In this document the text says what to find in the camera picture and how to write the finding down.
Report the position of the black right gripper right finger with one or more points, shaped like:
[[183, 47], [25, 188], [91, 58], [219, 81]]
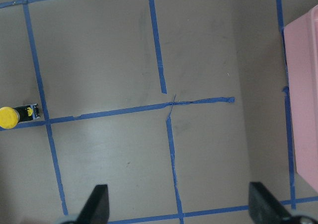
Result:
[[264, 208]]

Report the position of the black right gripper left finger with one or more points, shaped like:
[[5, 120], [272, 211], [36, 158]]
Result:
[[96, 210]]

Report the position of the yellow push button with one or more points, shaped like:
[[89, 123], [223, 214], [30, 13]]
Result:
[[10, 117]]

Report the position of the pink plastic bin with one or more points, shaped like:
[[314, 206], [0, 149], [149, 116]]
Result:
[[301, 46]]

